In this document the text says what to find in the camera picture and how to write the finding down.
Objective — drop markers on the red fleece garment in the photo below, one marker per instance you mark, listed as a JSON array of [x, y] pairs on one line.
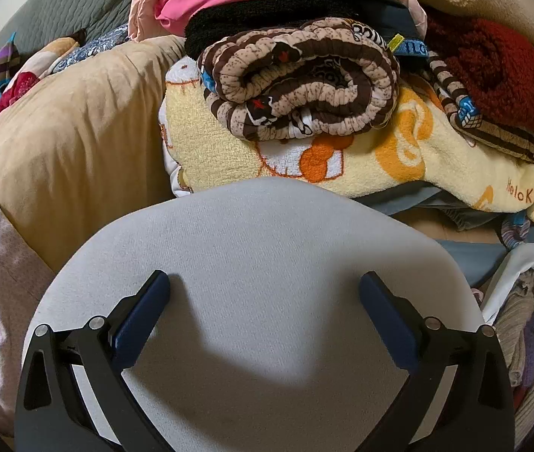
[[497, 70]]

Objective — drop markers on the red patterned pillow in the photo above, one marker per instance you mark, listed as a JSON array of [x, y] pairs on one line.
[[17, 89]]

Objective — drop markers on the striped colourful pillow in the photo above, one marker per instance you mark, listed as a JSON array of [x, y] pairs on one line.
[[0, 70]]

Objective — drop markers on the white cloth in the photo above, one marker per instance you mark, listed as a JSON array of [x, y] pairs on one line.
[[521, 263]]

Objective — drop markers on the brown striped rolled quilt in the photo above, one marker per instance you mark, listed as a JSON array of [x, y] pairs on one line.
[[295, 80]]

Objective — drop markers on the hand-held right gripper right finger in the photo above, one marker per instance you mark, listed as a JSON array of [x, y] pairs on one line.
[[387, 325]]

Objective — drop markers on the tan bed sheet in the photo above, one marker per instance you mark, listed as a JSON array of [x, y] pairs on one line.
[[59, 150]]

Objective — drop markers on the grey quilted cover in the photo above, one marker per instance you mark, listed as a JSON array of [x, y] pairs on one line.
[[69, 4]]

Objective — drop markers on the black fuzzy cloth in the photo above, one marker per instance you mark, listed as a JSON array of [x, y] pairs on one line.
[[257, 19]]

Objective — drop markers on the yellow cartoon towel blanket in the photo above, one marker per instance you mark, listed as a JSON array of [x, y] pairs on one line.
[[389, 169]]

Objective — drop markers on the blue-grey cloth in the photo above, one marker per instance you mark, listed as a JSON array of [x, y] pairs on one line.
[[464, 259]]

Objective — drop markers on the blue patterned cloth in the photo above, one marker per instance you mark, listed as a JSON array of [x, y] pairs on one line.
[[97, 47]]

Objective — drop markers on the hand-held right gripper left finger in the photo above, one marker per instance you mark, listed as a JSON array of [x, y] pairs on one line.
[[142, 320]]

